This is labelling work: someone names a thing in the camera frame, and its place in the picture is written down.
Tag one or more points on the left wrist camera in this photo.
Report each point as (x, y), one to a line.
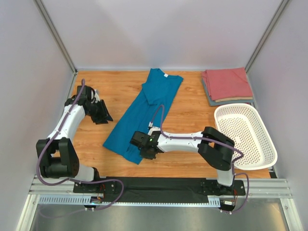
(95, 96)

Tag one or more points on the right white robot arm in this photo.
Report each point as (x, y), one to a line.
(213, 146)

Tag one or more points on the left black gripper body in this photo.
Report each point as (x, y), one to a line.
(100, 112)

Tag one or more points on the aluminium frame post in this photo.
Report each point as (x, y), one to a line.
(54, 32)
(267, 33)

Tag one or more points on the left aluminium frame post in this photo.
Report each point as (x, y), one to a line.
(54, 32)

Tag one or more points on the white perforated basket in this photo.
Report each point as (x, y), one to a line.
(242, 123)

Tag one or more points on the folded red t shirt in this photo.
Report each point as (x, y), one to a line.
(223, 84)

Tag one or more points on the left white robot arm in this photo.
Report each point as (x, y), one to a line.
(57, 159)

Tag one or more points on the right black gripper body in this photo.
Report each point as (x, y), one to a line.
(135, 140)

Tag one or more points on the blue t shirt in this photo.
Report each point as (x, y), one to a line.
(159, 89)

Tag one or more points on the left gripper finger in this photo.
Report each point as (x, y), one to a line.
(98, 120)
(106, 114)

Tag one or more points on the right aluminium frame post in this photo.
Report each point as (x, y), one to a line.
(267, 33)

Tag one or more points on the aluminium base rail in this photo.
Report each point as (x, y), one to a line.
(258, 188)

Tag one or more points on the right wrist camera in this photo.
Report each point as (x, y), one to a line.
(152, 128)

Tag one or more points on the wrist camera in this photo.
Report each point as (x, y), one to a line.
(95, 96)
(152, 128)

